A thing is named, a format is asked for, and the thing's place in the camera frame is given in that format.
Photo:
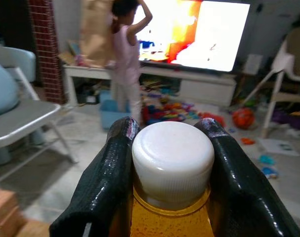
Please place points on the small orange toy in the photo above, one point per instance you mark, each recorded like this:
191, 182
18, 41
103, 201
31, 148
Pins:
247, 141

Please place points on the tall brown cardboard sheet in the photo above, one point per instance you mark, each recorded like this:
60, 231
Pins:
95, 37

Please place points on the orange ball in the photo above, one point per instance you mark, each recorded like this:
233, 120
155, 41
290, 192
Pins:
243, 118

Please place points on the grey folding chair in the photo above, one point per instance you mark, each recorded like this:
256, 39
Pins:
21, 116

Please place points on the red brick pattern column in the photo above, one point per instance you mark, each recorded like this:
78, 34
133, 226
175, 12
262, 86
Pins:
47, 54

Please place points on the colourful toy pile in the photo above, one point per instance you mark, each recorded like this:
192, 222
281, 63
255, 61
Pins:
169, 108

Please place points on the blue plastic bin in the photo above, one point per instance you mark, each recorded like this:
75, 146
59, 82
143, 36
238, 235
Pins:
110, 113

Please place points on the large flat television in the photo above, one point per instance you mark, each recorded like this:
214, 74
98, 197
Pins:
214, 37

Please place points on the white television stand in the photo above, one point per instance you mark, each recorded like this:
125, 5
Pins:
204, 89

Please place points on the child in pink clothes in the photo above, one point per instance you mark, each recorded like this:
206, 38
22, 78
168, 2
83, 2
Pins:
125, 56

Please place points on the white paper sheet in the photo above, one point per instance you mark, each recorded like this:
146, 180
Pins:
278, 146

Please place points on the white high chair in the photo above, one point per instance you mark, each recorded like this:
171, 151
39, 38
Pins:
285, 61

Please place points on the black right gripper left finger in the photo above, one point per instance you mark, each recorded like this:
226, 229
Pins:
102, 177

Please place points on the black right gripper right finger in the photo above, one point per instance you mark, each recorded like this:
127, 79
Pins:
238, 185

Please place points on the small blue toy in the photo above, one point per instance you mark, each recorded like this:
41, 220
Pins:
270, 172
267, 159

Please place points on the orange juice bottle white cap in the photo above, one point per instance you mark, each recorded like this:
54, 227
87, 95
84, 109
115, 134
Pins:
173, 160

